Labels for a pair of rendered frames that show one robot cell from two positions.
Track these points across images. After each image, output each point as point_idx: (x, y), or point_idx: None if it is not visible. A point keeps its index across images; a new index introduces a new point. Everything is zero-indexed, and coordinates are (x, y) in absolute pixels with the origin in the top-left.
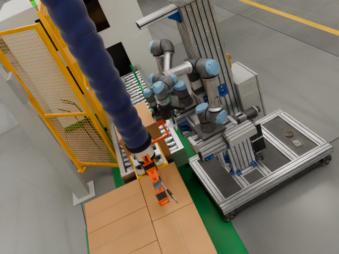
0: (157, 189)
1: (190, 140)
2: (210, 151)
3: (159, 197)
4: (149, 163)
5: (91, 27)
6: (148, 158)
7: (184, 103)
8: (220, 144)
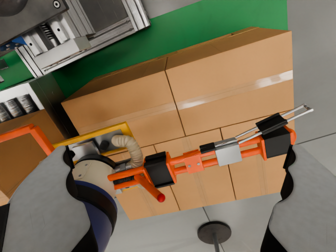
0: (244, 153)
1: (52, 60)
2: (79, 7)
3: (280, 150)
4: (147, 175)
5: None
6: (125, 176)
7: None
8: None
